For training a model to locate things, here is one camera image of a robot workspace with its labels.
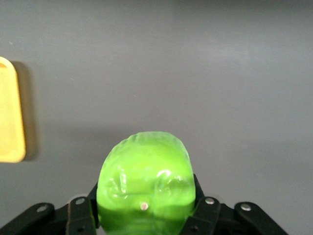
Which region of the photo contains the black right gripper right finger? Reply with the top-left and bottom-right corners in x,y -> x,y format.
178,173 -> 290,235

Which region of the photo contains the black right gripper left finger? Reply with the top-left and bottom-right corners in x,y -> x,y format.
0,182 -> 100,235

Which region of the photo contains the green apple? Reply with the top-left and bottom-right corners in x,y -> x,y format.
96,131 -> 197,235

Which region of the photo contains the yellow plastic tray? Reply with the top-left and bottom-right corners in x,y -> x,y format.
0,56 -> 26,164

